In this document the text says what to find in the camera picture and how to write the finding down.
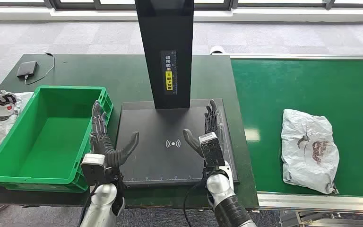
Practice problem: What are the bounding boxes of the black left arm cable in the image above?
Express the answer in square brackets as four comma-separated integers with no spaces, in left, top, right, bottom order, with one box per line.
[78,184,96,227]

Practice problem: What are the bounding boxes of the white round roller end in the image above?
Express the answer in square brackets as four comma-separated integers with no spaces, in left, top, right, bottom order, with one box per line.
[209,45,226,55]

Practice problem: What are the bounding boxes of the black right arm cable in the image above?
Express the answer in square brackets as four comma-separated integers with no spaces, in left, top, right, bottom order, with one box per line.
[183,167,216,227]

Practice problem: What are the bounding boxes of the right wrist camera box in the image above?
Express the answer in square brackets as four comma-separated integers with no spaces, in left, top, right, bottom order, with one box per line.
[199,132,225,168]

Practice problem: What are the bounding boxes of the grey parcel bag brown print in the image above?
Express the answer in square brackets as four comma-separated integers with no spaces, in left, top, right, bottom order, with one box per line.
[281,108,340,195]

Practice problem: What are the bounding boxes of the black power bank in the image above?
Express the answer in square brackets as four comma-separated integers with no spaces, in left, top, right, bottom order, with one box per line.
[16,61,38,79]

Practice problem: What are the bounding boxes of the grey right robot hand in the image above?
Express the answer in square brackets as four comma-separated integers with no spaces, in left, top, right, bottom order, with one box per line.
[182,99,229,164]

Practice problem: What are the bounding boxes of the black inbound scanner machine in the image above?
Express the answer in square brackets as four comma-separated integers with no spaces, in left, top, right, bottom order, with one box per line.
[116,0,240,189]

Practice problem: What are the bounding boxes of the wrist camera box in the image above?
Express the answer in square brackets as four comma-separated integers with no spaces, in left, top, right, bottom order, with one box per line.
[80,153,108,187]
[199,132,225,168]

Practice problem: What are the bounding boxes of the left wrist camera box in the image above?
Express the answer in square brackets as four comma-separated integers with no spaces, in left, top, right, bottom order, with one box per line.
[80,153,108,187]

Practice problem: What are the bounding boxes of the dark green table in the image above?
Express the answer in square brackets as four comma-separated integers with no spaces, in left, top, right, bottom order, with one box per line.
[0,53,260,210]

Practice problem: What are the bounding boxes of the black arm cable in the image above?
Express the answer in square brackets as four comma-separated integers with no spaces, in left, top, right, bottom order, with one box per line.
[183,167,216,227]
[78,184,96,227]

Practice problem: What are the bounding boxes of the green plastic crate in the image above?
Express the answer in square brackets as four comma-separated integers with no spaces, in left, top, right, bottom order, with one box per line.
[0,85,114,193]

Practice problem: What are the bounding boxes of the green conveyor belt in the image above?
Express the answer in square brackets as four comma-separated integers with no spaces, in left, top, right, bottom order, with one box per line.
[230,53,363,227]

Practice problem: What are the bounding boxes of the black yellow label sticker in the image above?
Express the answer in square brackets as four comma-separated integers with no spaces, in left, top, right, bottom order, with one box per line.
[160,50,177,95]

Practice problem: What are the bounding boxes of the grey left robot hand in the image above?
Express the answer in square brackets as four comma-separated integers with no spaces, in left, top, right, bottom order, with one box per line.
[89,100,140,168]

